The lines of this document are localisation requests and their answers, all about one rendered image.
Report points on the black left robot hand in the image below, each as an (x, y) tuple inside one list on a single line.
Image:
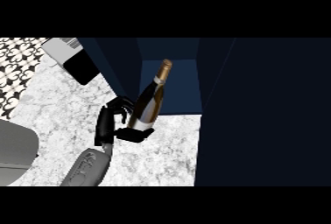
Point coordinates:
[(104, 128)]

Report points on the dark wine bottle gold neck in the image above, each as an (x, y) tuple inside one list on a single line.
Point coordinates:
[(148, 102)]

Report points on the dark blue cabinet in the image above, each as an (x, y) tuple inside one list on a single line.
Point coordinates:
[(180, 87)]

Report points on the dark blue cabinet door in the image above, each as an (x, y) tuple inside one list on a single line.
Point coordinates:
[(266, 116)]

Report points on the grey rounded object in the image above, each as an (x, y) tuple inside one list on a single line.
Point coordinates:
[(15, 151)]

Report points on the grey and black appliance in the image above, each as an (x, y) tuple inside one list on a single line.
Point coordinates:
[(80, 65)]

